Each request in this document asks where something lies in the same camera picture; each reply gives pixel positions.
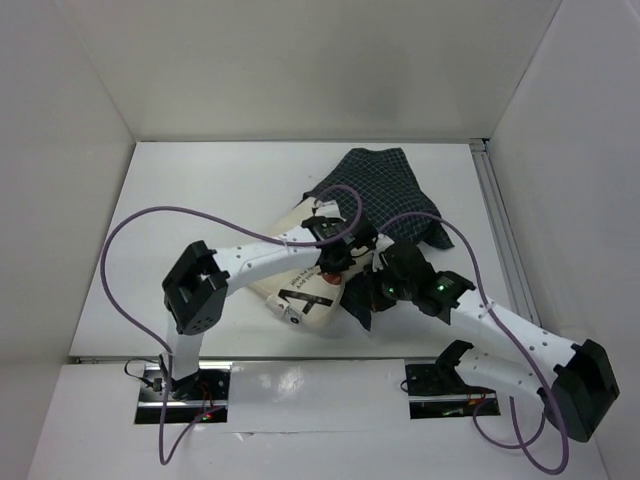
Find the cream pillow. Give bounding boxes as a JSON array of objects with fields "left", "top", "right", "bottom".
[{"left": 249, "top": 197, "right": 371, "bottom": 330}]

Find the dark checked pillowcase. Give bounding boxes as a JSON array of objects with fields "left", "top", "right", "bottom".
[{"left": 302, "top": 147, "right": 456, "bottom": 332}]

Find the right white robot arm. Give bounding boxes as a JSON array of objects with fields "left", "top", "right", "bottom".
[{"left": 365, "top": 237, "right": 620, "bottom": 443}]

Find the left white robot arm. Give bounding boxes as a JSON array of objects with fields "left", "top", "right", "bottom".
[{"left": 161, "top": 202, "right": 378, "bottom": 399}]

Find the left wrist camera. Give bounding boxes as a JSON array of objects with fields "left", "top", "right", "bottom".
[{"left": 311, "top": 199, "right": 343, "bottom": 220}]

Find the aluminium rail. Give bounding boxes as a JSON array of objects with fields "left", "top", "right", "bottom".
[{"left": 469, "top": 139, "right": 540, "bottom": 326}]

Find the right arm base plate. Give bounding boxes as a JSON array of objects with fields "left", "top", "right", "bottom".
[{"left": 400, "top": 363, "right": 500, "bottom": 420}]

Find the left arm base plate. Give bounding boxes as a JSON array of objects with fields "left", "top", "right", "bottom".
[{"left": 124, "top": 360, "right": 231, "bottom": 425}]

